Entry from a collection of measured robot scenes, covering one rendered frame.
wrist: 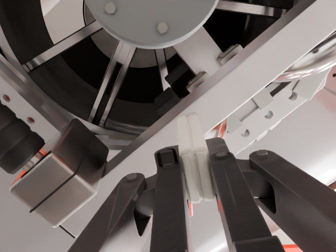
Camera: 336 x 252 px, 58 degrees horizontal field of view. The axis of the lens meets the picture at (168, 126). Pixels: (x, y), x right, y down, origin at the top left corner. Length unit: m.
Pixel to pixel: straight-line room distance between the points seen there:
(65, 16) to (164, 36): 4.06
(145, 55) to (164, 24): 0.69
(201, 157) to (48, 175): 0.13
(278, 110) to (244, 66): 0.24
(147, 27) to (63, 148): 0.13
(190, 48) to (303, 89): 0.18
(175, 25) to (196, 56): 0.16
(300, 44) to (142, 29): 0.13
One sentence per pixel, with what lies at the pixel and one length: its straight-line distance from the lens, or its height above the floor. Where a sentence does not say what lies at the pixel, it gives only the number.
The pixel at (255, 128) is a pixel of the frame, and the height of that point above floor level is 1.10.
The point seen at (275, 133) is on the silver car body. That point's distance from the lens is 1.00.
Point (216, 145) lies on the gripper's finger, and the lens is 0.18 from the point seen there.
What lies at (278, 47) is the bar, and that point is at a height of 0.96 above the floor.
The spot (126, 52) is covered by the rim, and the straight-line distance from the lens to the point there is 0.54.
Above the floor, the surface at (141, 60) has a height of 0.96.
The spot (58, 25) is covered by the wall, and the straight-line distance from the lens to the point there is 4.36.
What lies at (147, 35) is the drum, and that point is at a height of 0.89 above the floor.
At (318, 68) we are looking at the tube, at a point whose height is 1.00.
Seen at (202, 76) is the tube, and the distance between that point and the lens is 0.43.
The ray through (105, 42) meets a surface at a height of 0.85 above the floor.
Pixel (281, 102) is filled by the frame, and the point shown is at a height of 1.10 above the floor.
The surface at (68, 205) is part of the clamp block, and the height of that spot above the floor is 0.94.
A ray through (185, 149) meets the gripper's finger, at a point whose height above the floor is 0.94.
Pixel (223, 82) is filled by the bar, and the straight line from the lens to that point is 0.25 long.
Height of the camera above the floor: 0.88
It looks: 17 degrees up
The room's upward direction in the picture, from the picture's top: 138 degrees clockwise
